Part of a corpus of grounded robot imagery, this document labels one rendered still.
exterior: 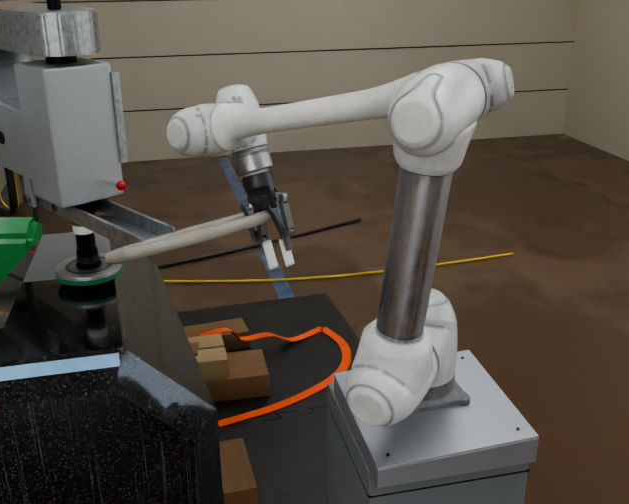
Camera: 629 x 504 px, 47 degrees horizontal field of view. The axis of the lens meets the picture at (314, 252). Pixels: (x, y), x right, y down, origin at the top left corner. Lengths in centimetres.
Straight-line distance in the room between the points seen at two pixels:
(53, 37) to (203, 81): 512
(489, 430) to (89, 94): 148
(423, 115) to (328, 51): 625
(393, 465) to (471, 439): 20
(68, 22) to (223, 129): 80
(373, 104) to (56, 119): 107
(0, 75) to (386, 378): 176
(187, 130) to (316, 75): 595
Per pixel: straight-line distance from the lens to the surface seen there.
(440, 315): 170
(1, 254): 415
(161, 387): 217
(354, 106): 156
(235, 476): 278
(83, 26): 228
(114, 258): 181
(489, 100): 144
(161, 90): 731
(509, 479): 188
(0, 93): 268
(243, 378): 333
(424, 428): 176
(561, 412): 348
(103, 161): 238
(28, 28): 230
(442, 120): 126
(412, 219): 139
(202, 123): 159
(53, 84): 228
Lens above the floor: 188
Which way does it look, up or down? 22 degrees down
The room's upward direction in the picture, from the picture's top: straight up
